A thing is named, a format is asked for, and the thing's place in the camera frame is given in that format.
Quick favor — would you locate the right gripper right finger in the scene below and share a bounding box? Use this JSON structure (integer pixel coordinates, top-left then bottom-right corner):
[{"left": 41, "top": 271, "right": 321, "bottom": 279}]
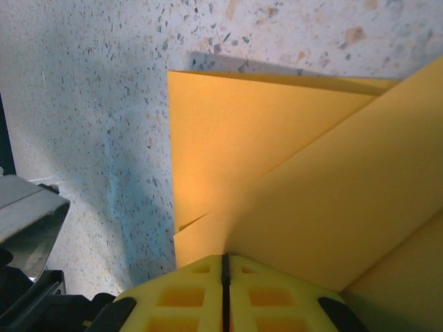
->
[{"left": 226, "top": 254, "right": 370, "bottom": 332}]

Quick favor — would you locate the orange square paper sheet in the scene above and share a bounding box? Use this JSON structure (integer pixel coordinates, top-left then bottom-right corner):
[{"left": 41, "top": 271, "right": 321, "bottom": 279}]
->
[{"left": 167, "top": 54, "right": 443, "bottom": 332}]

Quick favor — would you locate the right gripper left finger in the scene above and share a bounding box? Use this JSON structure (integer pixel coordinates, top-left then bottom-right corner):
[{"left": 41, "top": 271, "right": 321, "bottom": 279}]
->
[{"left": 91, "top": 255, "right": 229, "bottom": 332}]

